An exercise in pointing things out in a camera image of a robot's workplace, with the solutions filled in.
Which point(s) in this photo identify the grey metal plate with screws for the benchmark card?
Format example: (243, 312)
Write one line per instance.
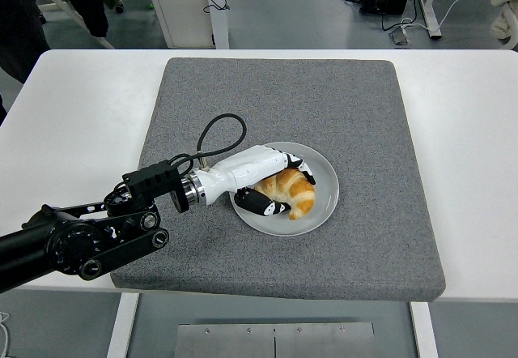
(226, 342)

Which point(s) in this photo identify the person's leg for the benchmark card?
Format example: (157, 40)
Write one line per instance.
(93, 1)
(20, 18)

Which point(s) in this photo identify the white furniture panel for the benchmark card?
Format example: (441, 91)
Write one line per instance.
(182, 9)

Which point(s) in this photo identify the grey felt mat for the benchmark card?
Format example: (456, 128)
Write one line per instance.
(283, 90)

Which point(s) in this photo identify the white desk leg with foot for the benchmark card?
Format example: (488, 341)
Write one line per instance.
(430, 5)

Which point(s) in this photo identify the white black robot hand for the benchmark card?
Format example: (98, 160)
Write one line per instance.
(247, 167)

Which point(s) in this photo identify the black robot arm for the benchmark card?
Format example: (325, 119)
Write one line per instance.
(73, 244)

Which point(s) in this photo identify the clear foot pedal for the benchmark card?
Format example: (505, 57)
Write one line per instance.
(400, 37)

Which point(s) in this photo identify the light grey round plate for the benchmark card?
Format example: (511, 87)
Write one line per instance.
(323, 212)

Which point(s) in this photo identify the white table leg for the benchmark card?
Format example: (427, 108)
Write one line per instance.
(121, 329)
(424, 333)

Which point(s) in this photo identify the white tubular chair frame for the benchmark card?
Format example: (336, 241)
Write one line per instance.
(66, 11)

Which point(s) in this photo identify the golden croissant bread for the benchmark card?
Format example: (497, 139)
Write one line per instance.
(299, 196)

